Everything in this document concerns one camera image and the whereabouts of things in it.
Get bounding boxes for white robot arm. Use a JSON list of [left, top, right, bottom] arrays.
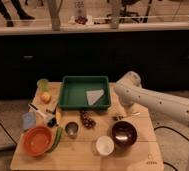
[[114, 71, 189, 171]]

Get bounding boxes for small metal cup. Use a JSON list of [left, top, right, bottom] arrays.
[[65, 122, 79, 139]]

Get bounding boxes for green translucent cup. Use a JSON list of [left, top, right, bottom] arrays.
[[37, 79, 49, 92]]

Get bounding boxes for dark brown bowl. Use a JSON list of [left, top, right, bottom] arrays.
[[111, 121, 137, 148]]

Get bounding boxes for grey folded cloth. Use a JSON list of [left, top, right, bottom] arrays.
[[86, 89, 104, 105]]

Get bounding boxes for white small bowl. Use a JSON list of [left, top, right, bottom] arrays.
[[95, 136, 114, 156]]

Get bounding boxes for bunch of dark grapes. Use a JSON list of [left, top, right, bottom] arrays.
[[80, 111, 96, 129]]

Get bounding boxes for green plastic tray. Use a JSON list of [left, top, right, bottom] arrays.
[[58, 76, 111, 110]]

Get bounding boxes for yellow banana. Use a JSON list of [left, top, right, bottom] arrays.
[[55, 107, 62, 125]]

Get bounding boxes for green cucumber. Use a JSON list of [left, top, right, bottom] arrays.
[[47, 127, 63, 153]]

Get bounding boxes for orange plastic bowl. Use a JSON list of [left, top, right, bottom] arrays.
[[23, 126, 53, 157]]

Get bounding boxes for blue sponge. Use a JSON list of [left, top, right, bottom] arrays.
[[22, 112, 36, 131]]

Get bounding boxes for black cable right floor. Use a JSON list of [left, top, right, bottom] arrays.
[[153, 125, 189, 148]]

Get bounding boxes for black cable floor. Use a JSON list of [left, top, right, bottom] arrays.
[[153, 125, 189, 148], [0, 107, 19, 146]]

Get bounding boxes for white handled brush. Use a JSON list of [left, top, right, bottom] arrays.
[[28, 103, 56, 124]]

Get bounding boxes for black cable left floor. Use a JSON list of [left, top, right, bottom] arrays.
[[0, 107, 19, 146]]

